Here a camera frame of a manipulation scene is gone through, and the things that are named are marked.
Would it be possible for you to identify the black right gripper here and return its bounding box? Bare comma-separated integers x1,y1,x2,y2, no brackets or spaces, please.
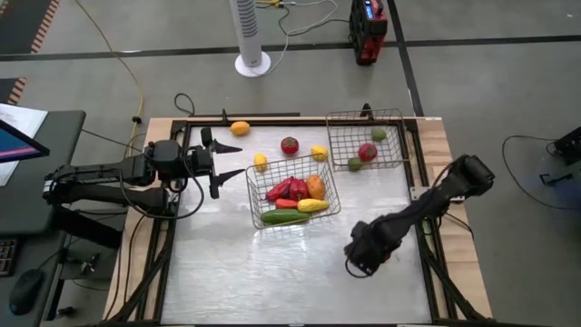
343,223,401,278

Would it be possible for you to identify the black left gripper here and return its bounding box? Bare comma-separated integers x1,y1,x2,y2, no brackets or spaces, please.
185,126,247,200

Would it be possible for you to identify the large wire basket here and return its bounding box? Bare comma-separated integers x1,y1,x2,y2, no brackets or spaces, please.
244,154,342,231

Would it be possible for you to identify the red chili pepper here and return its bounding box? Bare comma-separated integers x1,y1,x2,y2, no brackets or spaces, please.
265,176,295,203

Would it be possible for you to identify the red tomato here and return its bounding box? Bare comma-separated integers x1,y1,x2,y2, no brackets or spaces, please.
280,136,300,156
357,143,379,164

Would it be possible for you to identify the yellow corn cob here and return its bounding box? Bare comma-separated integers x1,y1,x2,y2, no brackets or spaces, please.
297,198,330,213

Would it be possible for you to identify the red bell pepper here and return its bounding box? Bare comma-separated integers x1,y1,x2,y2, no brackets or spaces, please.
288,177,310,202

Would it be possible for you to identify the green cucumber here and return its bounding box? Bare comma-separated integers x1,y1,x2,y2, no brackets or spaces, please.
260,208,310,226

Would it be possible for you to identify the orange potato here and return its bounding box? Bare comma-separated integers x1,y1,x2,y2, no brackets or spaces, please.
305,174,327,201

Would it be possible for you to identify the small wire basket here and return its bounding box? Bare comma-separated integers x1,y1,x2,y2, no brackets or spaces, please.
325,107,412,173

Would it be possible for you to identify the white tower fan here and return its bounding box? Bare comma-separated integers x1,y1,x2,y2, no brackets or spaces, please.
229,0,272,78

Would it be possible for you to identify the red black power station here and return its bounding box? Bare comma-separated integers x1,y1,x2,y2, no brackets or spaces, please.
348,0,389,66

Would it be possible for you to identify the dark grey desk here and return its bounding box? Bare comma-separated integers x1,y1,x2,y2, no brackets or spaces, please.
0,110,87,235

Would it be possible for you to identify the computer monitor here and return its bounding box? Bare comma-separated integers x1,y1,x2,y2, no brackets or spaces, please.
0,120,50,164

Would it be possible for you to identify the white paper sheet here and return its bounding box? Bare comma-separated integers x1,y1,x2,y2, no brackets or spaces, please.
0,103,49,187

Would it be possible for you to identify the black floor device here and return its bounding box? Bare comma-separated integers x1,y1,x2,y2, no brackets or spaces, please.
552,125,581,167

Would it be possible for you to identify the black mat striped edge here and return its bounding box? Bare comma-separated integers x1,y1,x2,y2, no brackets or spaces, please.
0,0,61,55
0,76,28,106

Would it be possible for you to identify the black computer mouse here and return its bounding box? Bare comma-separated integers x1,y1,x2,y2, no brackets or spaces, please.
8,268,44,317

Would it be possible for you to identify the black keyboard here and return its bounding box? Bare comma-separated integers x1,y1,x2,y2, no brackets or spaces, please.
0,238,19,278

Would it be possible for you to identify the black cable loop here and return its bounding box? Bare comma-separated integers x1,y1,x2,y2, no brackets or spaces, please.
174,93,196,117

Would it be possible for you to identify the black table frame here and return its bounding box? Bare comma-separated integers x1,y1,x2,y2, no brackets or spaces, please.
102,107,494,327

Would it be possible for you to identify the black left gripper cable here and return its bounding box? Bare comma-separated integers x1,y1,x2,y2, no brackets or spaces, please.
117,154,206,222

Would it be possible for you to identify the yellow cable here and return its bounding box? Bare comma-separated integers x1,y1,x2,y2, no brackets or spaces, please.
74,0,144,151

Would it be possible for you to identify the white cable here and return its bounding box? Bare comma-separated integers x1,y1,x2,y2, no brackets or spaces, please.
253,0,350,76

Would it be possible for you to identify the black floor cable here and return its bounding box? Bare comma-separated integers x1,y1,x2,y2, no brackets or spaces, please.
501,134,581,213

